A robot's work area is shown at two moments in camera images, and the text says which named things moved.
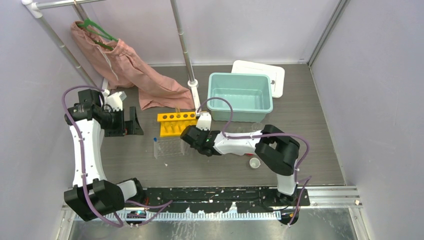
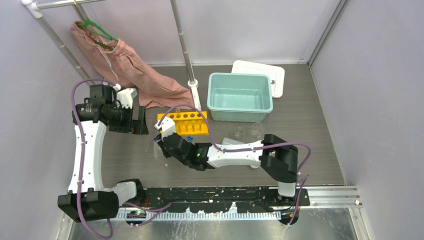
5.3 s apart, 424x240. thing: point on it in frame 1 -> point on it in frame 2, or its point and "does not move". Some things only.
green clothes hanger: [90, 26] does not move
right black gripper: [206, 132] -> [159, 137]
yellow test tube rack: [173, 124] does not move
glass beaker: [257, 126] does not move
